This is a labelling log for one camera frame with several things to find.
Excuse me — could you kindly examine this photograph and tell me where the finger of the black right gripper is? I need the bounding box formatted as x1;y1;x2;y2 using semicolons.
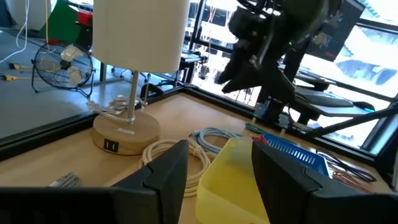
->
214;46;249;85
222;60;296;103

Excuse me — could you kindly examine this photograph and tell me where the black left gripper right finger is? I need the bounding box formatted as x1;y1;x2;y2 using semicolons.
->
251;141;398;224

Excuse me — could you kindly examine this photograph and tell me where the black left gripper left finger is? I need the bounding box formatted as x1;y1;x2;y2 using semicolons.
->
0;139;190;224

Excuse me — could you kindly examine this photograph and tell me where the cream cable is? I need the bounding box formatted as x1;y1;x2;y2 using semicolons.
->
139;139;212;198

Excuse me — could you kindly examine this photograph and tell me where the grey braided cable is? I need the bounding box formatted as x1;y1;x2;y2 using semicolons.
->
49;172;81;188

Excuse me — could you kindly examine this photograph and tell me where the blue slotted plastic basket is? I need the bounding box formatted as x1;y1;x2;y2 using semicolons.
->
262;133;330;177

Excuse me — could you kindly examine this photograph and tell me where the black laptop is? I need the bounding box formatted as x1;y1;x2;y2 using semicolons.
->
294;85;355;108

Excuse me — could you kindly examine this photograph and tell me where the yellow translucent plastic bin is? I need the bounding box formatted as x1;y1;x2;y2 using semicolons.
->
195;138;271;224

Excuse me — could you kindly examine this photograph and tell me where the white shade wooden table lamp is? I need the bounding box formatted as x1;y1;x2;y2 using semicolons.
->
91;0;191;156

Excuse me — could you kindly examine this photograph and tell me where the red box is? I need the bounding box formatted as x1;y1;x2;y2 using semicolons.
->
77;11;93;27

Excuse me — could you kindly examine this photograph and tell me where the black floor fan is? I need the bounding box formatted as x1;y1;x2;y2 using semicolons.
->
30;42;96;99

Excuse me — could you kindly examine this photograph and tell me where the green board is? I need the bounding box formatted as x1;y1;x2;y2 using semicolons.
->
39;0;82;44

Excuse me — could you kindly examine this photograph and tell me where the green cable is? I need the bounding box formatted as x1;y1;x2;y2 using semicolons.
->
244;123;265;134

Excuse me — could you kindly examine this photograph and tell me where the pink cable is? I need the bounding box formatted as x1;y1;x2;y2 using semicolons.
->
331;170;374;194

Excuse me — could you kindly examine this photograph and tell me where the red cable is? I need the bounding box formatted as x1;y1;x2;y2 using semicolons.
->
251;134;269;146

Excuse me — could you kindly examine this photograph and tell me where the light blue coiled cable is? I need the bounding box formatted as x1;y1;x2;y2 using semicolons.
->
189;126;245;156

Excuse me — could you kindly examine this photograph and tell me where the black frame clamp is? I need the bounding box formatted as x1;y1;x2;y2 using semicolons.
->
148;83;165;97

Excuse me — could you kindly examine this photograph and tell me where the clear lamp power cord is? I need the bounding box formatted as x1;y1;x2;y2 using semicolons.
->
86;94;147;124

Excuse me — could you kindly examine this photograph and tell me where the black aluminium table frame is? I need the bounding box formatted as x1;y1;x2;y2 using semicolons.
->
0;83;398;187

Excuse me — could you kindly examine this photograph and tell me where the white floor cable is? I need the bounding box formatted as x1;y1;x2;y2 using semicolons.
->
0;0;30;65

